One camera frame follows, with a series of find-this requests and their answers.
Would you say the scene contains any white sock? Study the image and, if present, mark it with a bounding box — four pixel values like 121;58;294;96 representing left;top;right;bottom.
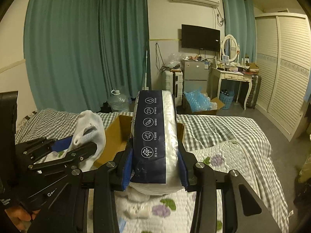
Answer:
36;109;107;173

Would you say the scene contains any navy white tissue pack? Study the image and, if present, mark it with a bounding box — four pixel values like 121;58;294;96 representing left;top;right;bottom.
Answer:
130;90;182;196

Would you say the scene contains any person's left hand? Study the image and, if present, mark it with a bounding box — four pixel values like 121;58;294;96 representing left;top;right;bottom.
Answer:
5;206;40;231

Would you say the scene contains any brown cardboard box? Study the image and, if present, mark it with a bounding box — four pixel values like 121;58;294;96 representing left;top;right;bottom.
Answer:
93;115;184;173

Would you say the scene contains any grey checked bed sheet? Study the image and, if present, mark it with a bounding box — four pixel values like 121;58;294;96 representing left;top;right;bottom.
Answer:
15;109;289;232

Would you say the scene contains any clear water jug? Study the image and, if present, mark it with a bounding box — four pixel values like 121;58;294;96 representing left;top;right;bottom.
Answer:
107;90;130;113

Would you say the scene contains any box of blue bags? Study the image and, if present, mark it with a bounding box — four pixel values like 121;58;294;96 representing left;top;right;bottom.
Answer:
183;90;225;115

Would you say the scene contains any blue laundry basket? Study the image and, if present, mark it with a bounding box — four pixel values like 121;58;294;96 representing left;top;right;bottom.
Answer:
219;90;235;110

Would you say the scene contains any dark striped suitcase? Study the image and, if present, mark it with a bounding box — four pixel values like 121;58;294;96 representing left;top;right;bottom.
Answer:
246;75;261;108

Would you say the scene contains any white suitcase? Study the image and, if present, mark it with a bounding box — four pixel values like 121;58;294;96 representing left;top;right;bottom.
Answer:
162;70;183;106

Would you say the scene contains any grey mini fridge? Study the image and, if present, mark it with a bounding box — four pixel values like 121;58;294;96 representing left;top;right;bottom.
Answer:
182;60;209;93

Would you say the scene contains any white dressing table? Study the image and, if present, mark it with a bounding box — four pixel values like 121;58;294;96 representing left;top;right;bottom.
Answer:
211;67;252;110

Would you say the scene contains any teal curtain left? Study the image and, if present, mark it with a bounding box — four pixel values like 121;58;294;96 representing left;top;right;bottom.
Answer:
24;0;149;113

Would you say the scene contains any teal curtain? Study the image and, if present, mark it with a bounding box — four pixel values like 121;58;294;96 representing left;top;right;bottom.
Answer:
24;0;149;113
222;0;257;63

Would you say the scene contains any clear plastic bag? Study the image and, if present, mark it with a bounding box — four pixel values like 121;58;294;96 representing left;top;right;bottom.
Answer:
166;53;182;68

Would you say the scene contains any white oval vanity mirror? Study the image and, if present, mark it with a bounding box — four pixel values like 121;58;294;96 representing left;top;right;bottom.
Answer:
220;34;240;62

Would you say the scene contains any white louvered wardrobe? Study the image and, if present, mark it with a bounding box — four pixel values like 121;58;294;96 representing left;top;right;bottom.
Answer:
256;12;310;140

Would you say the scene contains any teal curtain right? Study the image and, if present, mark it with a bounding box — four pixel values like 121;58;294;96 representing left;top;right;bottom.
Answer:
222;0;257;63

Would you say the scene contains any black wall television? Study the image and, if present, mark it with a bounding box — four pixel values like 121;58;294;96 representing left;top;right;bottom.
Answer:
181;24;220;52

